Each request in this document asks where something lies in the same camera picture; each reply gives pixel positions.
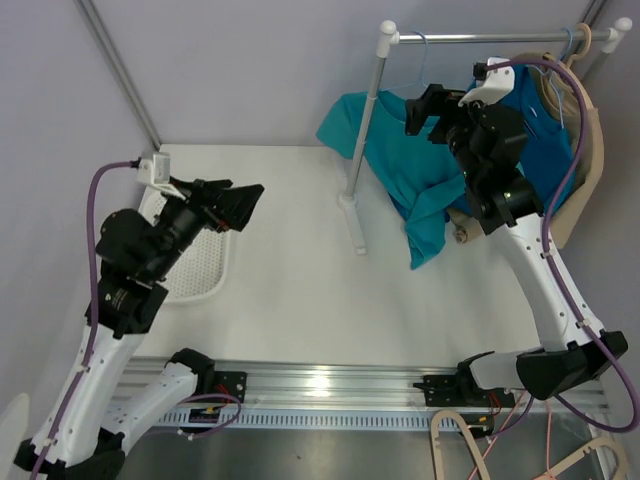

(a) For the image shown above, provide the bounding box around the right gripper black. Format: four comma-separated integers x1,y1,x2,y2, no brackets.
405,85,495,185

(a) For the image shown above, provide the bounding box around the right black mount plate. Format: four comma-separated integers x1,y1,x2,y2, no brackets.
413,374,515,408

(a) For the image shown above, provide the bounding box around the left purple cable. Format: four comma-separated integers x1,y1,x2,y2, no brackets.
29,158,141,476

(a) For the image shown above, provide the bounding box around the beige wooden hanger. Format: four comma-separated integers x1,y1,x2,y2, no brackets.
543,23,592,115

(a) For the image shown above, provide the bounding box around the light blue wire hanger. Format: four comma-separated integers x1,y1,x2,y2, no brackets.
386,30,429,91

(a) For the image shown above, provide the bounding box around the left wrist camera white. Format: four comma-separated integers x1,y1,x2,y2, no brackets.
136,152,185,199

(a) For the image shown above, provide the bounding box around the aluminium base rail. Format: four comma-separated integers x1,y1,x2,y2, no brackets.
107,355,611,432

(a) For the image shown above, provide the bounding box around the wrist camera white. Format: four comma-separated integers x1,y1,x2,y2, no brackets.
136,152,185,199
458,57,515,107

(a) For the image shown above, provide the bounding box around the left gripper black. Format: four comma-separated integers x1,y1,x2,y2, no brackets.
145,175,263,280

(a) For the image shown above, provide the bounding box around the blue t shirt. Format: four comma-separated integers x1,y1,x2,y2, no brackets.
500,65,573,207

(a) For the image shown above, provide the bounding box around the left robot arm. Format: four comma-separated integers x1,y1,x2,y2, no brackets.
14,179,264,479

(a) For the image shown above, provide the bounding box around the teal t shirt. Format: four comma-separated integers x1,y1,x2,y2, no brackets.
316,90,476,271

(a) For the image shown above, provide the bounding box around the white plastic basket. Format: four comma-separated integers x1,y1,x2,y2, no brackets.
137,185,235,305

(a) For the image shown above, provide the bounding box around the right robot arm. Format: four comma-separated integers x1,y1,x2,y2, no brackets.
405,84,628,405

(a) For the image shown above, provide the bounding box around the black mount plate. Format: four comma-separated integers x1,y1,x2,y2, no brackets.
213,370,248,403
413,374,515,408

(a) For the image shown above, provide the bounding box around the pink cable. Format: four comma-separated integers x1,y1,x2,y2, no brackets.
467,389,556,480

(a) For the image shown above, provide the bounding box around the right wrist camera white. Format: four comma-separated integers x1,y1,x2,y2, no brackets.
458,57,515,107

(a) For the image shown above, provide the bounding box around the beige hanger on floor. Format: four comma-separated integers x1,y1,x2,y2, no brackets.
429,408,496,480

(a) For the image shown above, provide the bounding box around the left black mount plate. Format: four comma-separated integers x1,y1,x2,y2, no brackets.
213,370,248,403

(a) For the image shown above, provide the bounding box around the beige t shirt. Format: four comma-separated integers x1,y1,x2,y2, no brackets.
550,84,604,248

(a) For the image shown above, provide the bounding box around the clothes rack metal white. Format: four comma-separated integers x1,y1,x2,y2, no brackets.
337,16,634,256

